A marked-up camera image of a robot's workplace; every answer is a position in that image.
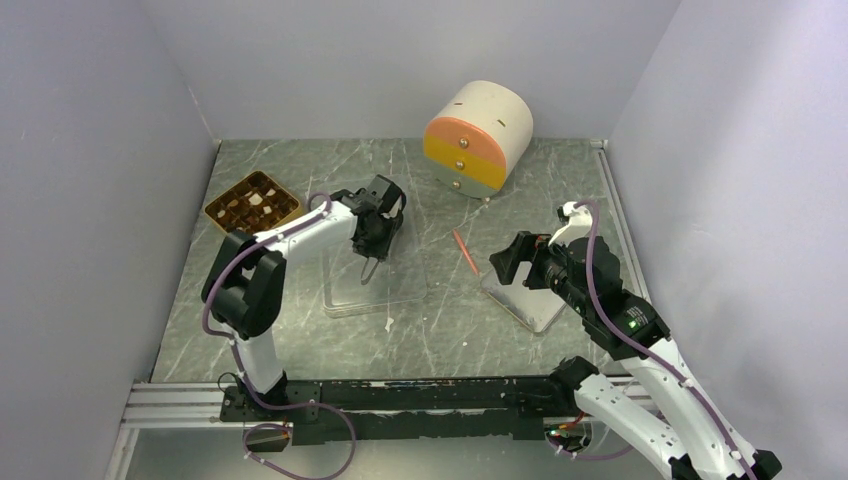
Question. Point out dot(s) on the silver tin lid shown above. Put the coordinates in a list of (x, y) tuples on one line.
[(535, 310)]

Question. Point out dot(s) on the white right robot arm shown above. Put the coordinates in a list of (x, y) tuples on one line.
[(688, 438)]

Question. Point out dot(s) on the clear plastic tray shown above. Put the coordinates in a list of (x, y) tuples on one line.
[(399, 279)]

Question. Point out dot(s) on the red pen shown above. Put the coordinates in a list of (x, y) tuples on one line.
[(465, 252)]

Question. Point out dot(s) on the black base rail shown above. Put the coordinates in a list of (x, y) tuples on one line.
[(322, 411)]

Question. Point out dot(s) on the gold chocolate tin box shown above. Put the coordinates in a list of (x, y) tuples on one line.
[(254, 204)]

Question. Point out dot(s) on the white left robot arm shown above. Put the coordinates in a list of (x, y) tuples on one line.
[(242, 295)]

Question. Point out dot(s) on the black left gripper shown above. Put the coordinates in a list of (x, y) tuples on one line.
[(380, 250)]

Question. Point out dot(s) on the round pastel drawer cabinet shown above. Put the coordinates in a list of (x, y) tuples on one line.
[(476, 140)]

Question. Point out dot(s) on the aluminium frame rail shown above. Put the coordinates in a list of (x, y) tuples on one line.
[(162, 406)]

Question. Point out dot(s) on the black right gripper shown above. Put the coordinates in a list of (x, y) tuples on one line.
[(525, 246)]

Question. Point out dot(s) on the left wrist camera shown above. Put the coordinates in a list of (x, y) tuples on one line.
[(384, 192)]

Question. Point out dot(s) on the black metal tongs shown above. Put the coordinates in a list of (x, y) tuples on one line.
[(368, 270)]

